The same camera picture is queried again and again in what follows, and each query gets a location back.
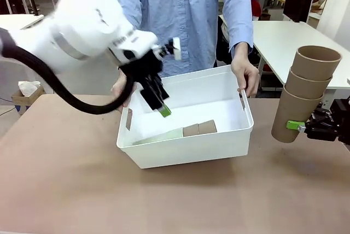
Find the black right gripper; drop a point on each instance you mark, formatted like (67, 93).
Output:
(343, 116)

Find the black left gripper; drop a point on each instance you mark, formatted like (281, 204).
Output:
(142, 67)

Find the pale green cup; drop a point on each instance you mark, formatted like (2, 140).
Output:
(164, 137)

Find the white plastic basket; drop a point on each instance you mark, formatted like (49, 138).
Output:
(191, 149)

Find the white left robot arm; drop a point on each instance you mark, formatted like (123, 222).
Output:
(82, 26)

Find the person's left forearm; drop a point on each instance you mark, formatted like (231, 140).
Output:
(239, 26)

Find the person's right hand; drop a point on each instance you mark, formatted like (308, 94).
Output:
(119, 87)

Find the person's left hand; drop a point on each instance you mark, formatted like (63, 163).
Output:
(246, 67)

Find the person in blue shirt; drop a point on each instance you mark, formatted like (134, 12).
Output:
(186, 12)

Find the large white table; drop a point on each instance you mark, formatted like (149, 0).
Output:
(276, 40)

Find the black monitor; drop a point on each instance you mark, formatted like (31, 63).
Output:
(298, 0)

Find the crumpled white paper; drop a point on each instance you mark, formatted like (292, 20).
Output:
(28, 87)

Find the red round object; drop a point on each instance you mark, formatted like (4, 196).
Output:
(256, 8)

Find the small cardboard box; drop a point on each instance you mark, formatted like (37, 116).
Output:
(26, 101)

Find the white side table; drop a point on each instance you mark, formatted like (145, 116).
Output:
(16, 20)

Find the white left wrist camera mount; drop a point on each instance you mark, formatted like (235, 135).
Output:
(177, 49)

